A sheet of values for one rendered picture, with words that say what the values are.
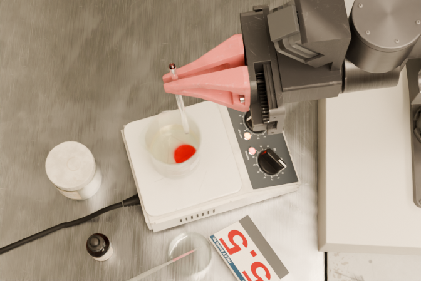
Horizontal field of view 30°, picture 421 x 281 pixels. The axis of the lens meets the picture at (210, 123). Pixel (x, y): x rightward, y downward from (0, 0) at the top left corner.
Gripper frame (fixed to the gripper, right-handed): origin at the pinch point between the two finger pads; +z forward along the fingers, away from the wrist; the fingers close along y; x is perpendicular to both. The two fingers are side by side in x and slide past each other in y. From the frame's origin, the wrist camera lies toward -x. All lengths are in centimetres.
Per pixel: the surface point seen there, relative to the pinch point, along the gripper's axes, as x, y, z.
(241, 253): 32.2, 11.5, -4.5
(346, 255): 35.0, 13.0, -17.7
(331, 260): 34.9, 13.4, -15.6
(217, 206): 28.1, 6.0, -2.4
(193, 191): 25.5, 4.4, 0.2
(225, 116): 27.6, -5.0, -4.7
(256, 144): 29.3, -1.4, -8.1
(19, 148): 33.4, -6.0, 22.5
